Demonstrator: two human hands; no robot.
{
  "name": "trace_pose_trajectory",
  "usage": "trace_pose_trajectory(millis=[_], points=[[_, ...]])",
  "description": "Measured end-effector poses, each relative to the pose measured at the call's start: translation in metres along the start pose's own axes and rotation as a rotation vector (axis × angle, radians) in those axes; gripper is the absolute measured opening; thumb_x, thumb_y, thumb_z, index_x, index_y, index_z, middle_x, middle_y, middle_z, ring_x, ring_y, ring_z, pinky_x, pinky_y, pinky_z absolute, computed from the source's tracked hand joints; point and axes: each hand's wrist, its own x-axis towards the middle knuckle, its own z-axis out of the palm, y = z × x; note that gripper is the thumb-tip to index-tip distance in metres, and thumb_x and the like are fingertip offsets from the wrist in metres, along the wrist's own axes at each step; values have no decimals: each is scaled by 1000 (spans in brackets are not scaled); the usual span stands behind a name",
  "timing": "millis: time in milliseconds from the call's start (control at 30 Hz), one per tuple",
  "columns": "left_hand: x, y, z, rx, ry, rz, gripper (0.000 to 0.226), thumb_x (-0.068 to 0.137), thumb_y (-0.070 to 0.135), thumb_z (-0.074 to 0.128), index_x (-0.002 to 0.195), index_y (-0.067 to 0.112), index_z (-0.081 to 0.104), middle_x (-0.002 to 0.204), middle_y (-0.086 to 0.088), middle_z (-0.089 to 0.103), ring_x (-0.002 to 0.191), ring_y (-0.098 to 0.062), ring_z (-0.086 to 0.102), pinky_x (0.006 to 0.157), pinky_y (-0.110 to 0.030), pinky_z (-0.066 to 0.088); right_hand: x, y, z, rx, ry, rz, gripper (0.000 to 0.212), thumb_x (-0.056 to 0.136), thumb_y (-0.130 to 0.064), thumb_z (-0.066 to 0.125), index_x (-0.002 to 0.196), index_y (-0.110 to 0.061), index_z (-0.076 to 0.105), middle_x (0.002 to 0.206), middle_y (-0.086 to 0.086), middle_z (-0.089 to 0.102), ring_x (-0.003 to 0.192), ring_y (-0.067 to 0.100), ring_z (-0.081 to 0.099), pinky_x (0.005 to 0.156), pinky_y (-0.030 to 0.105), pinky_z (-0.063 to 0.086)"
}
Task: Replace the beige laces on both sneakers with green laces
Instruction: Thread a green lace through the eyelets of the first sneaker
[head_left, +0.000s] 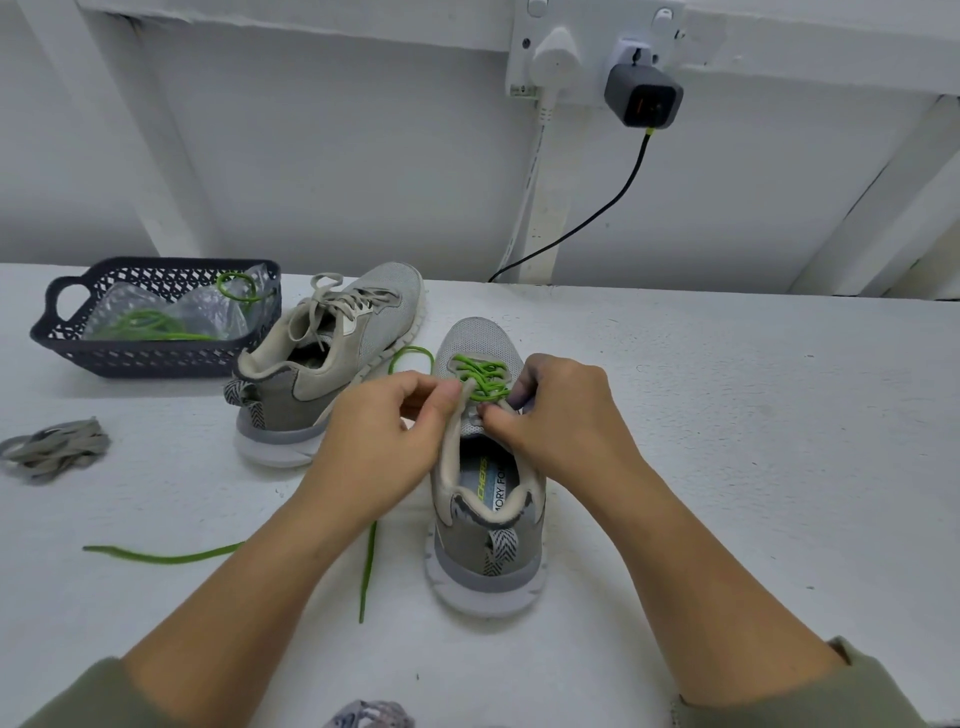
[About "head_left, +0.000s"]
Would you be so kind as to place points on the clear plastic bag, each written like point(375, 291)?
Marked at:
point(195, 308)

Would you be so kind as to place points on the white wall socket plate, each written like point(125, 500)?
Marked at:
point(593, 23)

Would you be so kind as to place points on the white plug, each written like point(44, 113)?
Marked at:
point(557, 57)

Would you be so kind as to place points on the green shoelace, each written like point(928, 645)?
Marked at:
point(480, 372)
point(143, 324)

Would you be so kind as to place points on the gray sneaker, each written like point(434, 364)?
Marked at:
point(483, 548)
point(323, 368)

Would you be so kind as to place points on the person's right hand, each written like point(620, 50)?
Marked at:
point(570, 420)

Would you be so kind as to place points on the gray charger adapter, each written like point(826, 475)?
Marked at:
point(644, 93)

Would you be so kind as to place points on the gray patterned garment piece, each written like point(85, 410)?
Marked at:
point(372, 714)

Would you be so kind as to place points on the dark plastic lattice basket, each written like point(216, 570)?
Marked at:
point(68, 348)

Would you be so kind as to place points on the beige shoelace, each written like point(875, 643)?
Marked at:
point(54, 449)
point(348, 300)

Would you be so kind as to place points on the person's right forearm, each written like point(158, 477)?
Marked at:
point(735, 615)

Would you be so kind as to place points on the person's left hand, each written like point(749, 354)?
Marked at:
point(375, 443)

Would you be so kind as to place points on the person's left forearm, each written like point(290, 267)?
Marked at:
point(210, 630)

